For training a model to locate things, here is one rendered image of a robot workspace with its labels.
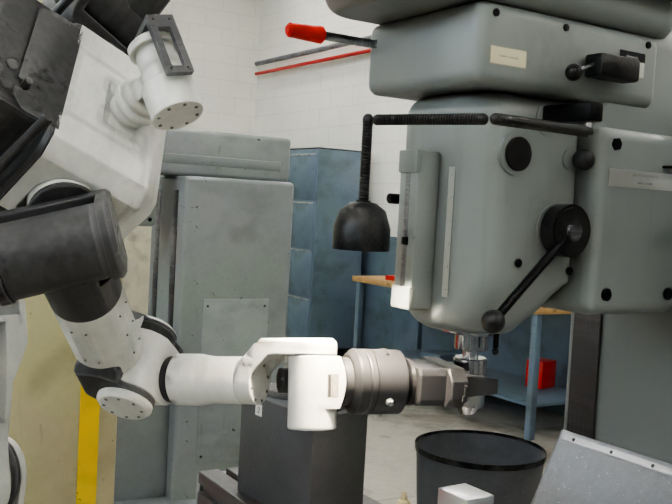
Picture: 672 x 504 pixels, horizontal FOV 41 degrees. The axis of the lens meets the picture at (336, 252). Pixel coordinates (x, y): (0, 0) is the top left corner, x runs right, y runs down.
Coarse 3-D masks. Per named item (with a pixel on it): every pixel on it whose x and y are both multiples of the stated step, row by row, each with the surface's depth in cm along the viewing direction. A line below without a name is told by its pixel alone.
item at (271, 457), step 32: (256, 416) 161; (352, 416) 153; (256, 448) 161; (288, 448) 153; (320, 448) 149; (352, 448) 153; (256, 480) 161; (288, 480) 153; (320, 480) 150; (352, 480) 154
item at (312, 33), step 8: (288, 24) 118; (296, 24) 118; (304, 24) 119; (288, 32) 118; (296, 32) 118; (304, 32) 119; (312, 32) 119; (320, 32) 120; (328, 32) 121; (304, 40) 120; (312, 40) 120; (320, 40) 120; (328, 40) 122; (336, 40) 122; (344, 40) 123; (352, 40) 123; (360, 40) 124; (368, 40) 125; (376, 40) 125
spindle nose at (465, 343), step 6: (456, 336) 125; (462, 336) 124; (468, 336) 124; (474, 336) 124; (456, 342) 125; (462, 342) 124; (468, 342) 124; (474, 342) 124; (480, 342) 124; (486, 342) 125; (456, 348) 125; (462, 348) 124; (468, 348) 124; (474, 348) 124; (480, 348) 124; (486, 348) 125
